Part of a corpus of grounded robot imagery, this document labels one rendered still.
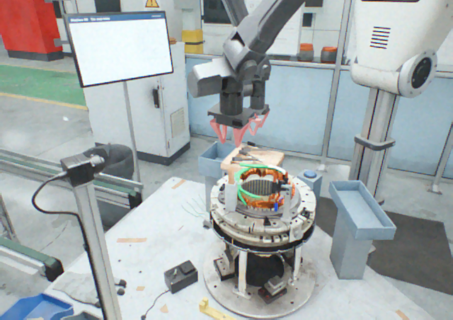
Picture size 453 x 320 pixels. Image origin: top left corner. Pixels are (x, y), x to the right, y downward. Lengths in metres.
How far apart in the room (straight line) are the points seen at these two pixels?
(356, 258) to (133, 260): 0.77
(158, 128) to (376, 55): 2.49
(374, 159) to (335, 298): 0.49
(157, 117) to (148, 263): 2.16
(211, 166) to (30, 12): 3.54
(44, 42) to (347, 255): 4.00
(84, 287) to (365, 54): 1.17
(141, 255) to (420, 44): 1.14
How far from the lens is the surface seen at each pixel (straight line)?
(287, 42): 3.10
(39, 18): 4.44
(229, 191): 0.88
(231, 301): 1.09
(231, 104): 0.74
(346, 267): 1.19
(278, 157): 1.28
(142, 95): 3.25
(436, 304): 2.43
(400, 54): 1.09
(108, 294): 0.80
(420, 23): 1.07
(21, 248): 1.52
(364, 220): 1.09
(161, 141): 3.32
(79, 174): 0.60
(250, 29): 0.65
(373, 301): 1.20
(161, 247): 1.30
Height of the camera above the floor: 1.66
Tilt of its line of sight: 26 degrees down
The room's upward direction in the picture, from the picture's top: straight up
